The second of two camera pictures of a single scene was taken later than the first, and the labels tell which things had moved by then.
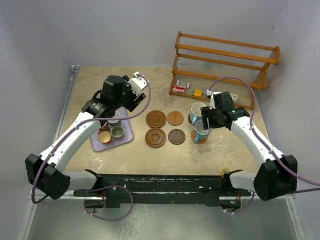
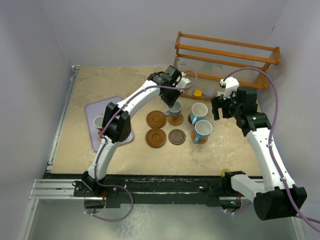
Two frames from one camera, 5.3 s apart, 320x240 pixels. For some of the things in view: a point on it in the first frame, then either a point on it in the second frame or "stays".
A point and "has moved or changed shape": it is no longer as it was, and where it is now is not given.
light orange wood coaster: x=202 y=141 stays
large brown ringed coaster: x=156 y=119 stays
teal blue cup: x=115 y=123 has moved or changed shape
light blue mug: x=196 y=114 stays
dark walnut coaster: x=177 y=137 stays
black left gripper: x=135 y=99 to x=170 y=102
